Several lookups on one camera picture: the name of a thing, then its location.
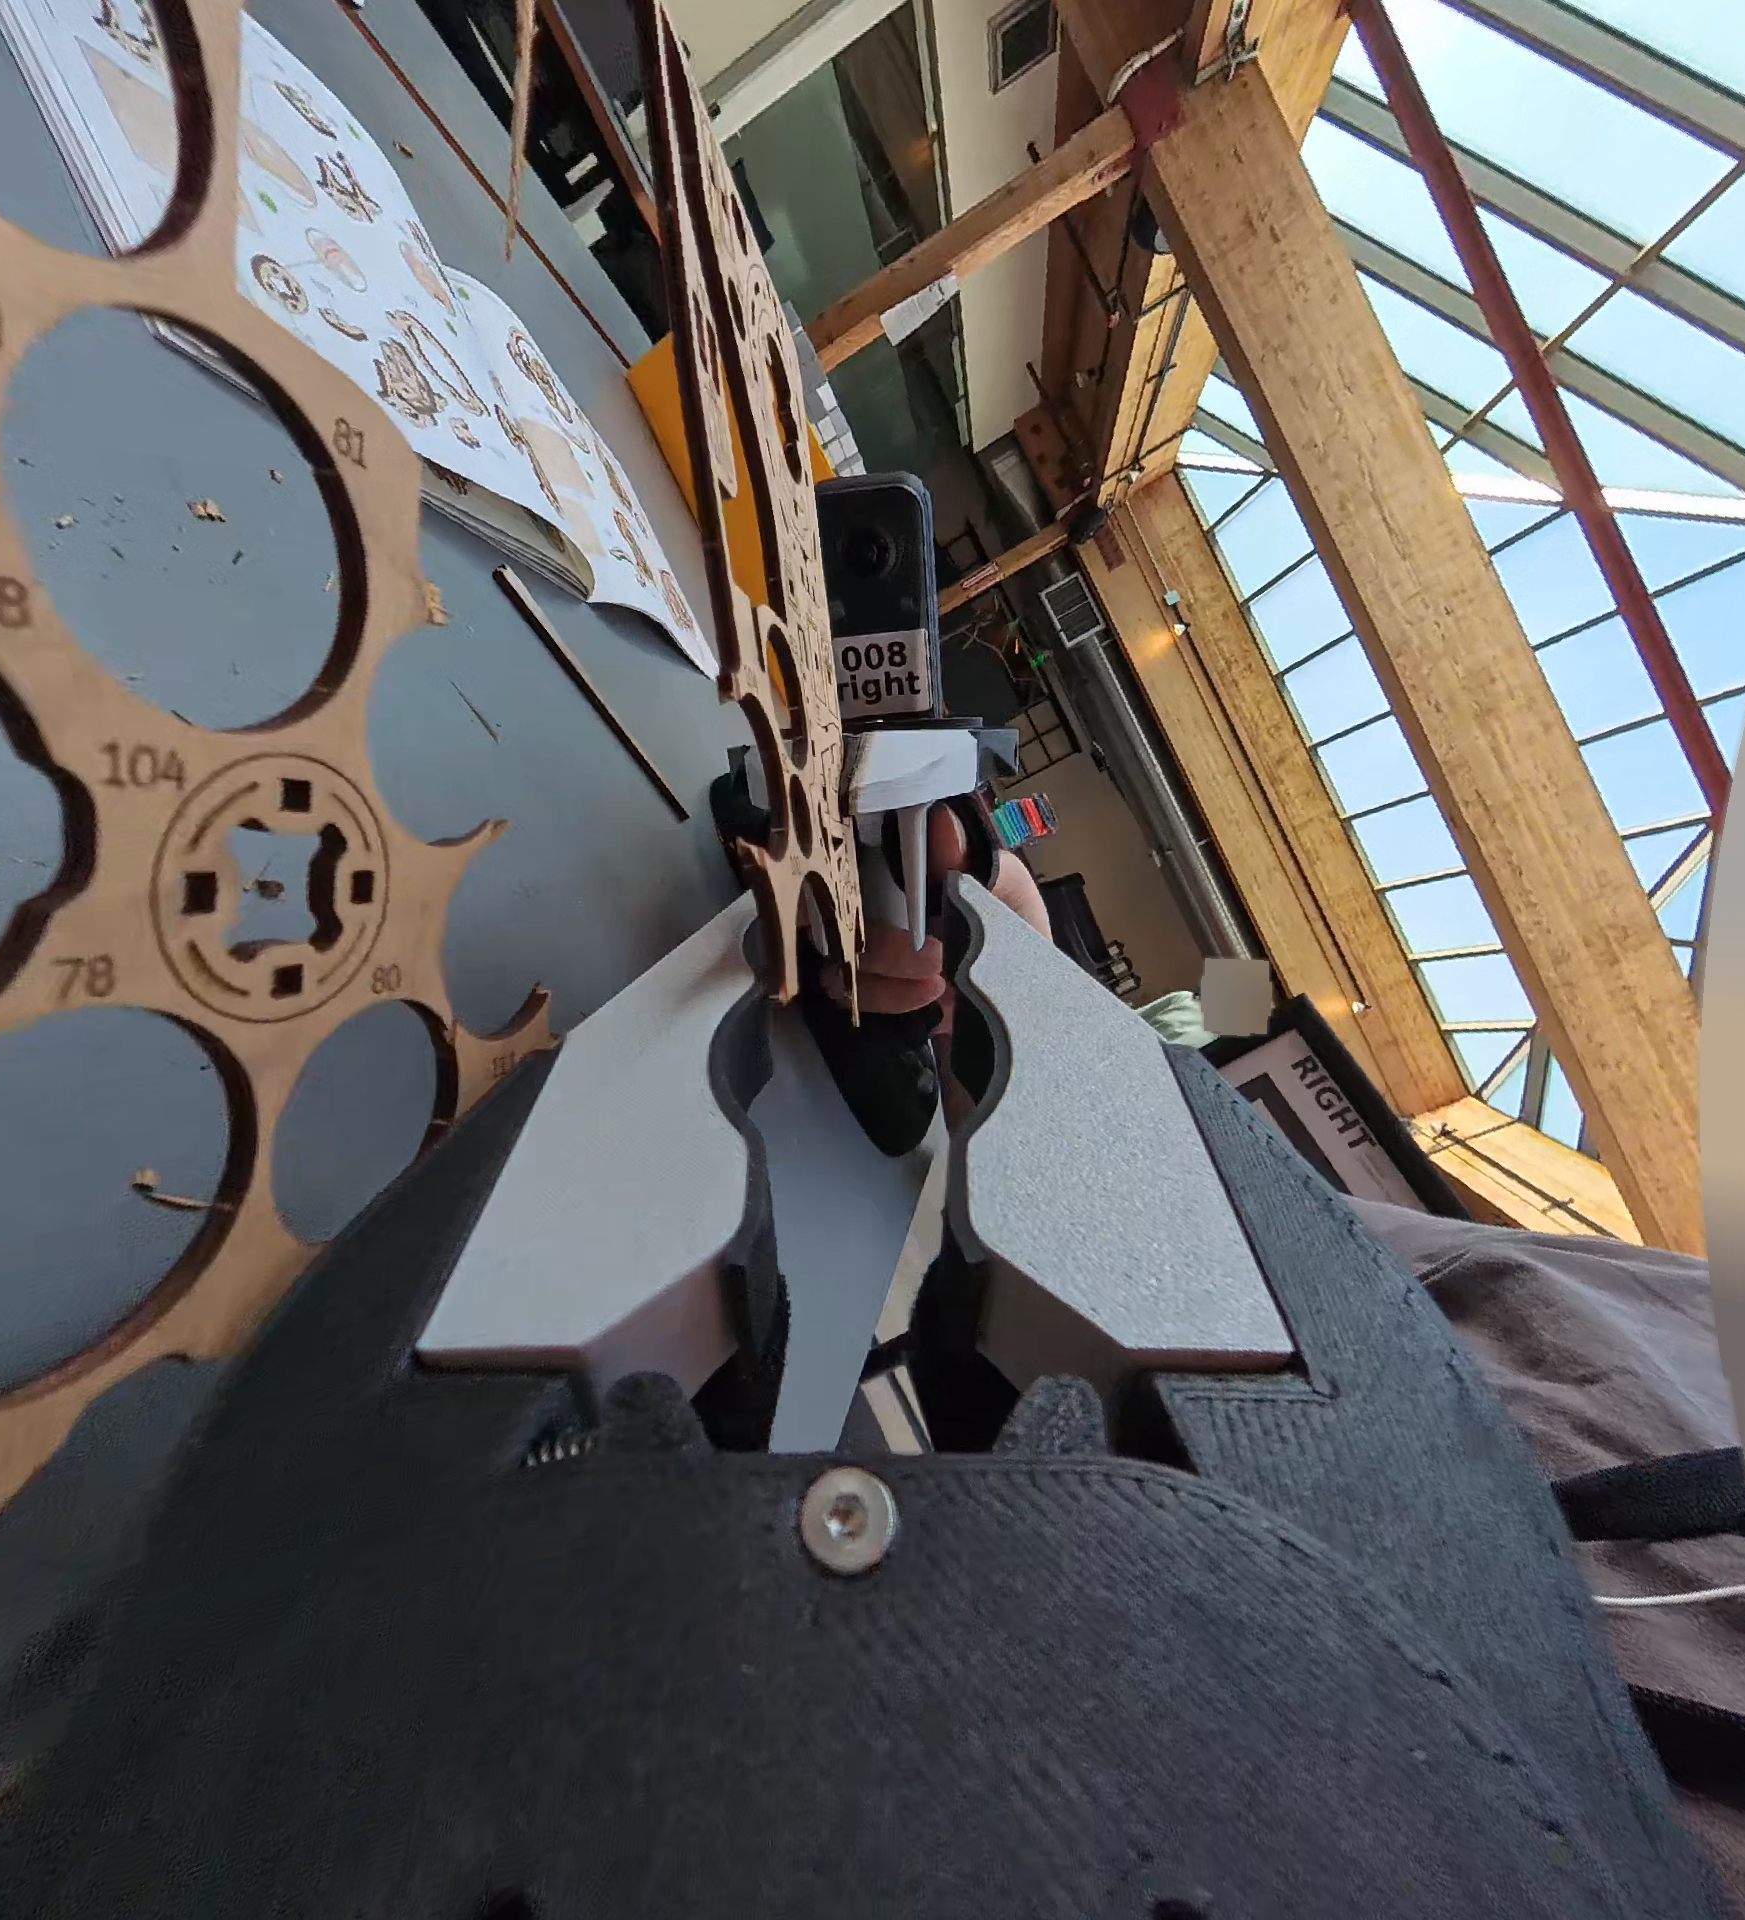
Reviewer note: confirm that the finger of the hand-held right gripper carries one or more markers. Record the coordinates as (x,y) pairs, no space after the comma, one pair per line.
(908,771)

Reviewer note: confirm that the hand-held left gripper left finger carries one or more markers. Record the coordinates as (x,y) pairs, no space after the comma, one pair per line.
(587,1200)

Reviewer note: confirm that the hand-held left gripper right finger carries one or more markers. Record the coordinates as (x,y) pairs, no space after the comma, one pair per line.
(1113,1200)

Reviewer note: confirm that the laser-cut wooden parts sheet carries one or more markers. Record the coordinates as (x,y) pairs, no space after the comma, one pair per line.
(739,568)

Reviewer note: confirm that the person's right hand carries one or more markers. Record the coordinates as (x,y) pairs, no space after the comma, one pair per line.
(894,989)

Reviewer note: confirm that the colourful stack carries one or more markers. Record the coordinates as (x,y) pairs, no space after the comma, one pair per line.
(1026,821)

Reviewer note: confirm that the black framed marker sign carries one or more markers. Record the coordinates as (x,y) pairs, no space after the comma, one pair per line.
(1322,1096)

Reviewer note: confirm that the yellow plastic bin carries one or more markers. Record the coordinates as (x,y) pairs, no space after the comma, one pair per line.
(662,405)

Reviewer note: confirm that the thin wooden stick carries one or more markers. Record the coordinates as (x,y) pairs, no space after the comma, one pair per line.
(587,690)

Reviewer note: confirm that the open instruction booklet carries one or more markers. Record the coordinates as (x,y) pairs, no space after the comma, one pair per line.
(450,390)

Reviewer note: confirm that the large wooden sheet round holes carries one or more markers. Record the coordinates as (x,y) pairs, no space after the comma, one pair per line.
(138,775)

